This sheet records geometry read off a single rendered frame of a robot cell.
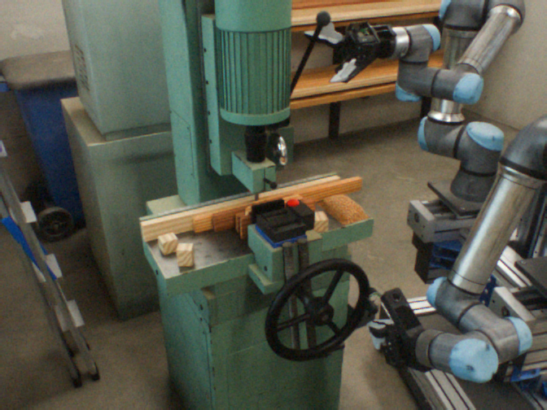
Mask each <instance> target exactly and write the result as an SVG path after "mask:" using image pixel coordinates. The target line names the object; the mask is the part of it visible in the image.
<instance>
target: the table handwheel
mask: <svg viewBox="0 0 547 410"><path fill-rule="evenodd" d="M332 271H336V273H335V275H334V277H333V279H332V281H331V283H330V286H329V288H328V289H327V290H326V292H325V294H324V295H323V297H322V296H316V295H315V294H314V293H313V292H312V291H309V292H303V291H302V285H303V284H304V283H305V282H306V281H308V280H309V279H312V278H314V277H315V276H318V275H320V274H322V273H328V272H332ZM344 272H347V273H350V274H351V275H353V276H354V277H355V279H356V281H357V282H358V285H359V298H360V297H361V296H362V295H364V296H365V297H367V298H368V299H369V298H370V283H369V280H368V277H367V276H366V274H365V272H364V269H363V268H362V267H361V266H360V265H359V264H356V263H354V262H352V261H350V260H345V259H329V260H322V261H319V262H316V263H314V264H310V265H309V266H307V267H305V268H303V269H301V271H300V272H298V273H297V274H295V275H294V276H293V277H292V278H290V279H289V280H288V281H287V282H286V283H285V284H284V287H283V288H282V289H280V290H279V292H278V293H277V294H276V295H275V297H274V299H273V302H272V303H271V305H270V307H269V311H268V314H267V318H266V322H265V335H266V338H267V341H268V344H269V347H270V348H271V350H272V351H273V352H274V353H275V354H276V355H278V356H280V357H282V358H284V359H286V360H294V361H302V360H312V359H315V358H317V357H320V356H322V355H325V354H327V353H329V352H331V351H333V350H334V349H335V348H336V347H338V345H339V344H341V343H343V342H344V341H345V340H346V339H347V338H348V337H349V336H350V335H351V334H352V333H353V332H354V329H355V328H357V326H358V325H359V324H360V323H361V321H362V319H363V317H364V315H365V311H366V309H365V307H364V306H363V305H362V303H361V301H360V300H359V298H358V302H357V304H356V306H355V308H354V310H353V312H352V315H351V317H350V318H349V320H348V322H347V323H346V324H345V325H344V327H343V328H341V329H339V328H338V327H337V326H336V324H335V323H334V322H333V321H332V319H333V317H334V314H335V310H334V308H333V307H332V306H331V305H330V304H329V302H330V298H331V296H332V295H333V293H334V291H335V287H336V286H337V284H338V282H339V279H340V278H341V276H343V274H344ZM295 291H296V293H297V297H298V298H299V299H300V302H301V303H302V304H303V305H304V306H305V310H304V312H305V313H304V314H301V315H299V316H298V317H296V318H293V319H291V320H288V321H285V322H283V323H280V324H278V318H279V314H280V312H282V310H283V308H284V306H285V304H286V303H287V300H288V299H289V298H290V297H291V295H292V294H293V293H294V292H295ZM308 320H311V321H312V322H313V323H314V324H315V325H316V326H323V325H328V326H329V327H330V328H331V329H332V330H333V332H334V333H335V335H334V336H333V337H331V338H330V339H328V340H327V341H325V342H322V343H320V344H318V345H316V346H314V347H313V348H309V349H304V350H293V349H290V348H287V346H285V345H284V344H283V343H282V342H280V341H279V339H278V334H277V333H278V332H280V330H284V329H286V328H289V327H291V326H293V325H298V324H299V323H302V322H305V321H308Z"/></svg>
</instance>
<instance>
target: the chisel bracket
mask: <svg viewBox="0 0 547 410"><path fill-rule="evenodd" d="M231 161H232V173H233V174H234V175H235V176H236V177H237V178H238V179H239V180H240V181H241V182H242V183H243V184H244V185H245V186H246V187H247V188H248V189H249V190H250V191H251V192H252V193H256V192H260V191H263V190H271V188H270V186H269V184H267V183H266V182H263V179H264V177H266V179H268V180H269V181H271V182H276V165H275V164H274V163H273V162H272V161H271V160H270V159H268V158H267V157H266V159H265V160H264V161H261V162H251V161H248V160H247V155H246V149H243V150H236V151H232V152H231Z"/></svg>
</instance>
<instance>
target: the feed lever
mask: <svg viewBox="0 0 547 410"><path fill-rule="evenodd" d="M316 21H317V28H316V30H315V32H314V34H313V37H312V39H310V41H309V45H308V47H307V49H306V51H305V53H304V57H303V58H302V61H301V63H300V65H299V68H298V70H297V73H296V74H295V75H294V78H293V80H292V82H291V95H292V92H293V90H294V88H295V86H296V85H297V83H298V80H299V78H300V76H301V74H302V72H303V69H304V66H305V64H306V63H307V61H308V59H309V55H310V53H312V51H313V48H314V46H315V44H316V42H317V39H318V37H319V34H320V32H321V30H322V28H323V27H327V25H328V24H329V23H330V22H331V16H330V14H329V13H328V12H327V11H321V12H319V13H318V14H317V17H316ZM290 97H291V96H290ZM289 124H290V116H288V118H287V119H285V120H284V121H280V122H277V123H274V124H267V125H268V126H269V127H270V128H271V129H279V128H284V127H287V126H288V125H289Z"/></svg>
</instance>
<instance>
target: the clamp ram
mask: <svg viewBox="0 0 547 410"><path fill-rule="evenodd" d="M284 207H285V200H284V199H283V198H280V199H276V200H273V201H269V202H266V203H259V204H256V205H252V224H255V223H256V216H257V215H260V214H264V213H268V212H274V211H277V210H280V208H284Z"/></svg>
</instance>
